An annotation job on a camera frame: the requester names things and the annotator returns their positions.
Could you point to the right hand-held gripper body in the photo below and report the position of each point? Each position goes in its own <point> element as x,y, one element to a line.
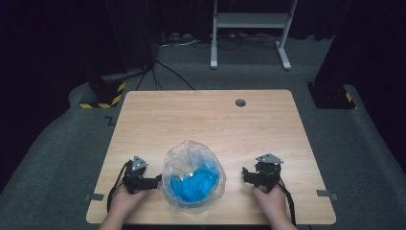
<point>268,174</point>

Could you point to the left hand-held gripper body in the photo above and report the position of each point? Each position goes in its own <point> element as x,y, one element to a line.
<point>134,177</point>

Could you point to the clear plastic bag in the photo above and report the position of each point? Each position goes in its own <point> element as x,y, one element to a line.
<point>188,159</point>

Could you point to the person's left hand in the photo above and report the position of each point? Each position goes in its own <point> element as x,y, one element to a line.
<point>126,201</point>

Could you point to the person's right hand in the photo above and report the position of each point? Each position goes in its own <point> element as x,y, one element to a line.
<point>274,202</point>

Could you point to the grey tape strip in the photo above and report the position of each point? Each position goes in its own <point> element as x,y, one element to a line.
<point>326,194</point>
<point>94,197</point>

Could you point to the black yellow striped stand base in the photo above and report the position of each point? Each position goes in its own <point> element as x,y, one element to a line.
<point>107,94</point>

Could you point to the black stand base yellow mark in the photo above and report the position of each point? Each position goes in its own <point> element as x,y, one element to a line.
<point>330,96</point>

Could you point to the white metal stand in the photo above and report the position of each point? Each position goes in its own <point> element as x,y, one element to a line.
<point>252,20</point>

